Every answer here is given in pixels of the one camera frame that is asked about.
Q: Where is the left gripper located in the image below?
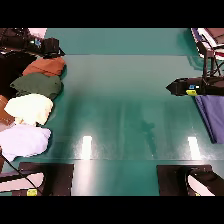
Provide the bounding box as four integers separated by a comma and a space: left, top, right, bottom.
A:
42, 37, 66, 59

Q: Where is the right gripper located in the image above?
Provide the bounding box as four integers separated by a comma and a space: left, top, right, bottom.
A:
165, 77, 203, 98

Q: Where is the orange-brown garment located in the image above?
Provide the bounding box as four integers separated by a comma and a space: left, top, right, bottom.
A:
22, 56, 67, 78

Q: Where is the blue garment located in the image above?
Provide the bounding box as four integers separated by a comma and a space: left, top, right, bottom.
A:
194, 95, 224, 145

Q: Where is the dark green garment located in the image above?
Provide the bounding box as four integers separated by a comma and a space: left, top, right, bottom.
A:
9, 72, 64, 101

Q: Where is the black garment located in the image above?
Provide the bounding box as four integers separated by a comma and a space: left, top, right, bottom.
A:
0, 50, 38, 99

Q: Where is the cream garment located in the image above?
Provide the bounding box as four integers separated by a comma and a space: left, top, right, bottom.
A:
3, 93, 55, 127

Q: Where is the pale lavender garment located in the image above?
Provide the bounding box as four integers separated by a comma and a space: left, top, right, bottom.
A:
0, 123, 52, 163

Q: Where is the black cable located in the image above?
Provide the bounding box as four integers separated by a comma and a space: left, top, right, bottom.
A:
0, 153, 44, 197

